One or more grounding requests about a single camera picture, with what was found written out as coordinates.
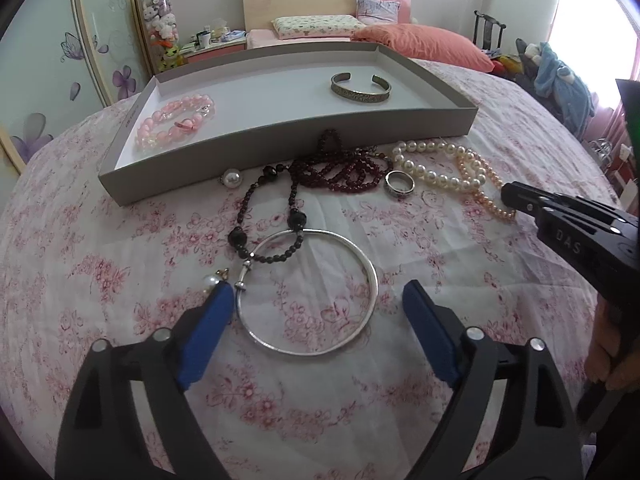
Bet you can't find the grey cardboard tray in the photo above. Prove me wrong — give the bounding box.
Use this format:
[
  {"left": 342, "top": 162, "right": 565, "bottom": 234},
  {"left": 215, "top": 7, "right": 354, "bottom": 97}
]
[{"left": 97, "top": 41, "right": 480, "bottom": 207}]

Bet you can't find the engraved metal cuff bracelet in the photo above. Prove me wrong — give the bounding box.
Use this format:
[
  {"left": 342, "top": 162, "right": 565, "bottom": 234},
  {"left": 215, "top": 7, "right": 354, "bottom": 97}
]
[{"left": 330, "top": 72, "right": 392, "bottom": 106}]

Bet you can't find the lilac pillow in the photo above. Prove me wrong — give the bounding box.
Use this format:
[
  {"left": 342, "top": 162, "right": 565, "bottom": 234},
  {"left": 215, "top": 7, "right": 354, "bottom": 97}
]
[{"left": 354, "top": 0, "right": 402, "bottom": 25}]

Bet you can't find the plush toy display tube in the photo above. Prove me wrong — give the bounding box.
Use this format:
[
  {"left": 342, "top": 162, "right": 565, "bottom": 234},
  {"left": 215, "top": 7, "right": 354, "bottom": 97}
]
[{"left": 139, "top": 0, "right": 182, "bottom": 73}]

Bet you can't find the dark wooden chair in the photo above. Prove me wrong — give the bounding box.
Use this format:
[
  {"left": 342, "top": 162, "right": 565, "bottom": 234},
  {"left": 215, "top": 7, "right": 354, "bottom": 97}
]
[{"left": 472, "top": 10, "right": 507, "bottom": 53}]

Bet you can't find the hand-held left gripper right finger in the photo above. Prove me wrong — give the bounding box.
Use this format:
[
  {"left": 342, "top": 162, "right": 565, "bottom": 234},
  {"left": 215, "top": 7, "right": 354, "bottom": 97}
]
[{"left": 402, "top": 279, "right": 586, "bottom": 480}]

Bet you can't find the floral sliding wardrobe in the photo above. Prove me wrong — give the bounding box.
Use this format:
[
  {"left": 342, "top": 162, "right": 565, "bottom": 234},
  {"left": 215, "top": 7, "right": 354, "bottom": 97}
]
[{"left": 0, "top": 0, "right": 156, "bottom": 176}]

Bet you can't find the yellow red plush toy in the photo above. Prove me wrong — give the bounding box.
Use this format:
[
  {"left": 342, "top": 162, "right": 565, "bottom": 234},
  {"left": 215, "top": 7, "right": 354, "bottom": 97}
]
[{"left": 492, "top": 52, "right": 523, "bottom": 78}]

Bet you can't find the floral pillow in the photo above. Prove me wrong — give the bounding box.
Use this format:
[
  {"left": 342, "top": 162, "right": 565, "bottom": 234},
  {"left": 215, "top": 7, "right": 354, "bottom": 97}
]
[{"left": 271, "top": 14, "right": 368, "bottom": 41}]

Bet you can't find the silver ring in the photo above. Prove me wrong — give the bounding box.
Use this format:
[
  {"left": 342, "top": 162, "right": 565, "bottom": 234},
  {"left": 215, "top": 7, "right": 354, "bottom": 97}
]
[{"left": 384, "top": 170, "right": 416, "bottom": 198}]

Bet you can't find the pink nightstand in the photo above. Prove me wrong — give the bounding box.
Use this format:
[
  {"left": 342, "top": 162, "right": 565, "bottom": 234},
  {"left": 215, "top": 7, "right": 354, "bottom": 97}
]
[{"left": 180, "top": 35, "right": 248, "bottom": 66}]

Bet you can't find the dark red bead necklace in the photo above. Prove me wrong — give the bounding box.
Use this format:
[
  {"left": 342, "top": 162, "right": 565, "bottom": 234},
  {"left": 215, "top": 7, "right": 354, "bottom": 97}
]
[{"left": 289, "top": 129, "right": 396, "bottom": 193}]

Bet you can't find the pink floral blanket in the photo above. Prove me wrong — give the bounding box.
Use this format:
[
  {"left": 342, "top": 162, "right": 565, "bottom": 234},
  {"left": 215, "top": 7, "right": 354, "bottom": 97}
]
[{"left": 0, "top": 55, "right": 626, "bottom": 480}]

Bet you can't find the peach pearl necklace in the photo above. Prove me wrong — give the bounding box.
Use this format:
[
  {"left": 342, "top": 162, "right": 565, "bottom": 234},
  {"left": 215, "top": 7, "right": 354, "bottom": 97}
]
[{"left": 455, "top": 152, "right": 517, "bottom": 223}]

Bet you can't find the orange pillow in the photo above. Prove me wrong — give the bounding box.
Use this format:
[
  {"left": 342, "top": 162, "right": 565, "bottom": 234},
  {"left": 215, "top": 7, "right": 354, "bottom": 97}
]
[{"left": 350, "top": 22, "right": 496, "bottom": 73}]

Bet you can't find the pink bead bracelet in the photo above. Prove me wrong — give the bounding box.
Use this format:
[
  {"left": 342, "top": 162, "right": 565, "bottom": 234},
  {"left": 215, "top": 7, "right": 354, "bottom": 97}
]
[{"left": 136, "top": 94, "right": 217, "bottom": 150}]

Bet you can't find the pink bed mattress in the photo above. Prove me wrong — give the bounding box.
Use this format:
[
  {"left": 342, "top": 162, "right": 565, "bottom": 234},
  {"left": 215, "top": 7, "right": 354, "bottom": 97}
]
[{"left": 246, "top": 27, "right": 281, "bottom": 50}]

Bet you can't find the white pearl necklace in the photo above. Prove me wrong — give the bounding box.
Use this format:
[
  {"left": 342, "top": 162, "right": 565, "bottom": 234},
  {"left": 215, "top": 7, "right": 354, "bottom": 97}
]
[{"left": 391, "top": 140, "right": 488, "bottom": 192}]

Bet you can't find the blue plush toy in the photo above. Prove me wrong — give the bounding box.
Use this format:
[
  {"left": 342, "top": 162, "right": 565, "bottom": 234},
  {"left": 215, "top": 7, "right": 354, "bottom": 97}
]
[{"left": 515, "top": 40, "right": 596, "bottom": 141}]

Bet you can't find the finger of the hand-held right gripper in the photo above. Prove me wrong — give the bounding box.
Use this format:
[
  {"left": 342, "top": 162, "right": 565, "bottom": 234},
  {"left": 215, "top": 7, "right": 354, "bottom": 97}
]
[
  {"left": 501, "top": 182, "right": 626, "bottom": 228},
  {"left": 536, "top": 210, "right": 626, "bottom": 281}
]

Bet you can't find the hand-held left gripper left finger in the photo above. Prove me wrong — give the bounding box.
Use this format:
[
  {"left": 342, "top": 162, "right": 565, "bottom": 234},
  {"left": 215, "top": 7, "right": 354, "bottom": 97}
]
[{"left": 56, "top": 282, "right": 236, "bottom": 480}]

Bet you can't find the black bead necklace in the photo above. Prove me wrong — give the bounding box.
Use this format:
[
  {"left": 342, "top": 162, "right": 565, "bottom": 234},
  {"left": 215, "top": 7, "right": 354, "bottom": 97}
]
[{"left": 227, "top": 161, "right": 308, "bottom": 267}]

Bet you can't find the silver bangle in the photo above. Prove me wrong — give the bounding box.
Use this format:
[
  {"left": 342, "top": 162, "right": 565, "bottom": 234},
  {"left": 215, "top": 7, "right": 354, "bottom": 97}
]
[{"left": 235, "top": 228, "right": 379, "bottom": 356}]

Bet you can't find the small pearl earring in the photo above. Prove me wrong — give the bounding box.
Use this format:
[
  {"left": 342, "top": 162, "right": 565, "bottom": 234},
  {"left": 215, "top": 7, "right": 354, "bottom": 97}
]
[{"left": 202, "top": 267, "right": 231, "bottom": 293}]

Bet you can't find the person's right hand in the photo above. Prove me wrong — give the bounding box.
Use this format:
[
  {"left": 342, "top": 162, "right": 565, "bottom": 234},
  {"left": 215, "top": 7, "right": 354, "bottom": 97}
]
[{"left": 587, "top": 305, "right": 640, "bottom": 392}]

